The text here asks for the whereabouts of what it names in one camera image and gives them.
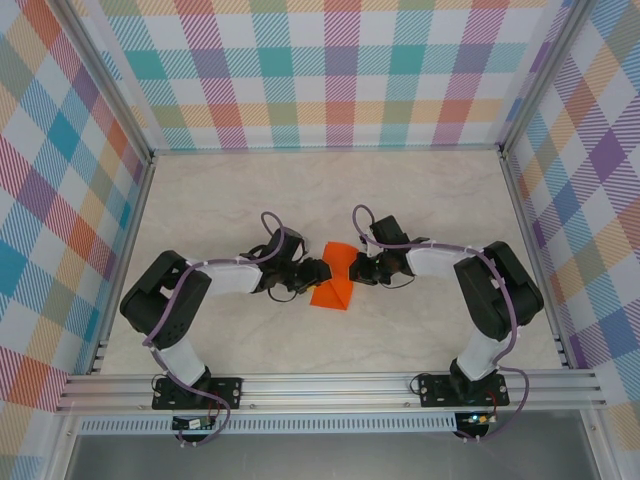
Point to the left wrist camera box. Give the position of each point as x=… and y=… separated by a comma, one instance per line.
x=290, y=244

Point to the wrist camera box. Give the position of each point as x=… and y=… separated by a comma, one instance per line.
x=390, y=230
x=290, y=244

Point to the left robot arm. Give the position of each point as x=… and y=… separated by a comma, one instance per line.
x=165, y=300

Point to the orange paper sheet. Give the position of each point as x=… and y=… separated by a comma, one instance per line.
x=335, y=297

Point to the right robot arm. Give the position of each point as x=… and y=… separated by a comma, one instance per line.
x=500, y=295

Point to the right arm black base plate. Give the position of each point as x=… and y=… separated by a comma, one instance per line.
x=432, y=390

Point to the aluminium table edge rail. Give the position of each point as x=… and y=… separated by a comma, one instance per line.
x=524, y=215
x=325, y=148
x=136, y=215

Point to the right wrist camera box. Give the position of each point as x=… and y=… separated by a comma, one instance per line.
x=390, y=230

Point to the grey metal panel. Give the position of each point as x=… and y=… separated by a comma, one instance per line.
x=325, y=457

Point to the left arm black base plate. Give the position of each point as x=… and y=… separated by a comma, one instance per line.
x=227, y=390

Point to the slanted aluminium frame post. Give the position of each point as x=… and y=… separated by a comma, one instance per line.
x=544, y=75
x=115, y=82

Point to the aluminium mounting rail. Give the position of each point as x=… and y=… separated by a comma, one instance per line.
x=325, y=390

